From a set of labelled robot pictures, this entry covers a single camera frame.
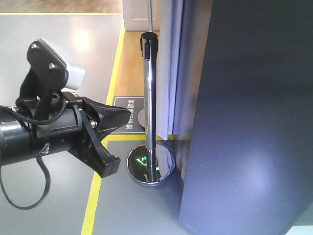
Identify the white cabinet base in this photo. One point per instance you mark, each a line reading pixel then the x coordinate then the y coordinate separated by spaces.
pixel 136 16

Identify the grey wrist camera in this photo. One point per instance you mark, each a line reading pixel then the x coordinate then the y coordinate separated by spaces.
pixel 75 71

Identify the white fridge door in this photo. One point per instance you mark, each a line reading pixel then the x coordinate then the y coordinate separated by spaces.
pixel 250 166

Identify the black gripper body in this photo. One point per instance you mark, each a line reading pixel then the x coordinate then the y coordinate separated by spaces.
pixel 47 118

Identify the chrome stanchion post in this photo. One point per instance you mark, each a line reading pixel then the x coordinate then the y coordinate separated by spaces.
pixel 151 163

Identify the grey floor sign sticker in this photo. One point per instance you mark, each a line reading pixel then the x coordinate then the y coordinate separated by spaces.
pixel 134 104

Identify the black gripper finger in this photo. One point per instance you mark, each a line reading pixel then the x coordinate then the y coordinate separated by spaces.
pixel 90 151
pixel 108 118

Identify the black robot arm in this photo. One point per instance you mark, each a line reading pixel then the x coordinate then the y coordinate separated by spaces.
pixel 8 133

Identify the white curtain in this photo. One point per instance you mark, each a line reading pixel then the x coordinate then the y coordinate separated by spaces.
pixel 167 68

